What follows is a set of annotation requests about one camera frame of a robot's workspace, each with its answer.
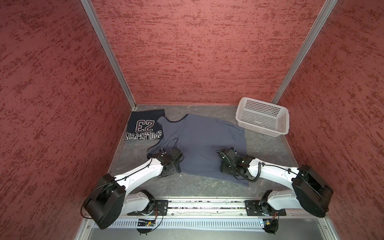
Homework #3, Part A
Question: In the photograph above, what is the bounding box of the grey blue tank top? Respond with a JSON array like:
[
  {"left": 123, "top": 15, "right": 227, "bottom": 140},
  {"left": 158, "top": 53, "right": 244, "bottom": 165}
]
[{"left": 147, "top": 114, "right": 249, "bottom": 187}]

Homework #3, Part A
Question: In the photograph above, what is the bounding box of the navy tank top red trim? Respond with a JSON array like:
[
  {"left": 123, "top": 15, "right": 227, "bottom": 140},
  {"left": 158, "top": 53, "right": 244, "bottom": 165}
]
[{"left": 124, "top": 109, "right": 165, "bottom": 141}]

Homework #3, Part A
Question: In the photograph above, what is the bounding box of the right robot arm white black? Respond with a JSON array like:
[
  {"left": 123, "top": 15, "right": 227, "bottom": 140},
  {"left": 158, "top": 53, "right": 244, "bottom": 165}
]
[{"left": 217, "top": 152, "right": 334, "bottom": 218}]

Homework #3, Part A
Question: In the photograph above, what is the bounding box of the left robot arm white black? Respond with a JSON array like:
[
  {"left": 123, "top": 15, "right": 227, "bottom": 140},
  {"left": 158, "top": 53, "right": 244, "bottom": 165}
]
[{"left": 81, "top": 148, "right": 184, "bottom": 230}]

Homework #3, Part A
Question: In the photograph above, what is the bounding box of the white plastic laundry basket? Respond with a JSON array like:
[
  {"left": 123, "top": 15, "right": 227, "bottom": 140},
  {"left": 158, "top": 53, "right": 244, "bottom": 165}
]
[{"left": 236, "top": 97, "right": 290, "bottom": 137}]

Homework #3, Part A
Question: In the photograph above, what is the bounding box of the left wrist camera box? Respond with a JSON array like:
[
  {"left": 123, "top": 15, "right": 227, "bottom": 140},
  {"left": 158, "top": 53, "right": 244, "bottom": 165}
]
[{"left": 166, "top": 147, "right": 184, "bottom": 162}]

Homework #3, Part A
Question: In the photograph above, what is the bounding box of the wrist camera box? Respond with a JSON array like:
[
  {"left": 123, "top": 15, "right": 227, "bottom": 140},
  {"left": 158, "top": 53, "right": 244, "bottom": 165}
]
[
  {"left": 166, "top": 147, "right": 184, "bottom": 162},
  {"left": 224, "top": 148, "right": 241, "bottom": 162}
]

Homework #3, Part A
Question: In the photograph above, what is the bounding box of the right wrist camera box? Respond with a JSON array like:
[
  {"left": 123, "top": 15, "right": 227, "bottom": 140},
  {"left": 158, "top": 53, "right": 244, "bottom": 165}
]
[{"left": 224, "top": 148, "right": 241, "bottom": 162}]

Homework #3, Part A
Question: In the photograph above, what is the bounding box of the aluminium mounting rail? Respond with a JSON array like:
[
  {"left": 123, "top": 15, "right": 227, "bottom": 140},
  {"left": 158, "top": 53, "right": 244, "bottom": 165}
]
[{"left": 85, "top": 197, "right": 329, "bottom": 219}]

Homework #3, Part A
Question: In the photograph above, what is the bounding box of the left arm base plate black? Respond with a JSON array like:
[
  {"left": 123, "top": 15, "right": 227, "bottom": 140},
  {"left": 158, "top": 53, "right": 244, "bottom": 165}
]
[{"left": 127, "top": 200, "right": 169, "bottom": 216}]

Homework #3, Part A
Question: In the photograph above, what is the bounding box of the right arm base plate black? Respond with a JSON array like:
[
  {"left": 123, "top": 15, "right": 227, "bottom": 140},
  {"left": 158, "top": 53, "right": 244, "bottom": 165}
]
[{"left": 245, "top": 200, "right": 287, "bottom": 217}]

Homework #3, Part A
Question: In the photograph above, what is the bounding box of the left controller board with wires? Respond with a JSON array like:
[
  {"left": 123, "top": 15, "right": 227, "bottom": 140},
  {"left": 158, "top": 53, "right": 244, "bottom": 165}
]
[{"left": 136, "top": 219, "right": 157, "bottom": 235}]

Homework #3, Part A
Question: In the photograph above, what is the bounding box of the controller board with wires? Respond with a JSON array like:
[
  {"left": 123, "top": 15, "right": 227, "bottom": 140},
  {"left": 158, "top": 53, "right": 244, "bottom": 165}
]
[
  {"left": 263, "top": 219, "right": 279, "bottom": 235},
  {"left": 136, "top": 219, "right": 157, "bottom": 235}
]

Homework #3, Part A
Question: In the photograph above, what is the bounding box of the right controller board with wires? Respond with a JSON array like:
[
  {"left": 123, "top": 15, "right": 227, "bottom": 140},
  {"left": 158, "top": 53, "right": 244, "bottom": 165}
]
[{"left": 263, "top": 219, "right": 279, "bottom": 235}]

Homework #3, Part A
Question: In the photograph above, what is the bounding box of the white slotted cable duct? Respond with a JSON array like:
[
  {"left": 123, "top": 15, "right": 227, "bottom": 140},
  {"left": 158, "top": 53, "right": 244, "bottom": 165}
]
[{"left": 109, "top": 218, "right": 264, "bottom": 232}]

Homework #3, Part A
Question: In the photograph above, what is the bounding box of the right aluminium corner post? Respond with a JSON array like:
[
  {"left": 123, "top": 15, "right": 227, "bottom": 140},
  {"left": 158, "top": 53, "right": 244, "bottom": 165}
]
[{"left": 271, "top": 0, "right": 338, "bottom": 104}]

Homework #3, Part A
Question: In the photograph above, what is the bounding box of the aluminium corner post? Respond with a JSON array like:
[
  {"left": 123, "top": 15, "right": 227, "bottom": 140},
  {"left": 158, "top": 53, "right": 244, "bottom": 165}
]
[
  {"left": 271, "top": 0, "right": 338, "bottom": 104},
  {"left": 81, "top": 0, "right": 137, "bottom": 111}
]

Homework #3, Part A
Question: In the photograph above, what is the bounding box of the left aluminium corner post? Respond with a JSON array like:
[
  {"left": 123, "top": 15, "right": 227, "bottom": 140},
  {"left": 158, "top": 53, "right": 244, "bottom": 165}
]
[{"left": 81, "top": 0, "right": 137, "bottom": 111}]

